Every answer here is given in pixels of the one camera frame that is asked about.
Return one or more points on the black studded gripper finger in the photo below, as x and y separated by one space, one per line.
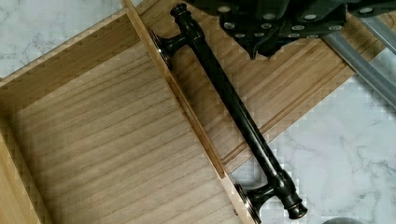
265 26

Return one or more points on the black metal drawer handle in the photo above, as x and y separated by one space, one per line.
279 183

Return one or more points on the bamboo wooden drawer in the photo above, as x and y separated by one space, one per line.
98 131

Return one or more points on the bamboo cutting board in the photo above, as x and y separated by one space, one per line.
276 91

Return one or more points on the dark grey round object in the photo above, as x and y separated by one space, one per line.
342 220

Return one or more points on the grey metal rail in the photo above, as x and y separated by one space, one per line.
380 74

